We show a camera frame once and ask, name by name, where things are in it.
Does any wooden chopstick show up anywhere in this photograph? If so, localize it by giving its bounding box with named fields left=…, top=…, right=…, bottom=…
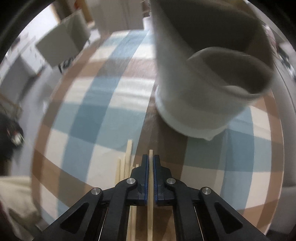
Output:
left=114, top=158, right=121, bottom=185
left=124, top=140, right=132, bottom=179
left=147, top=150, right=154, bottom=241
left=126, top=164, right=139, bottom=241

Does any checkered tablecloth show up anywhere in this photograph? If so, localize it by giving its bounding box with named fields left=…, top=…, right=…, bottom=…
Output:
left=32, top=31, right=284, bottom=233

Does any grey sofa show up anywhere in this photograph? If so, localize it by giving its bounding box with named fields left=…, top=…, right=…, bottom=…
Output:
left=267, top=21, right=295, bottom=234

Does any grey white utensil holder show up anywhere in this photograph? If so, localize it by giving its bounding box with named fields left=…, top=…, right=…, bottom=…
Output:
left=151, top=1, right=274, bottom=141

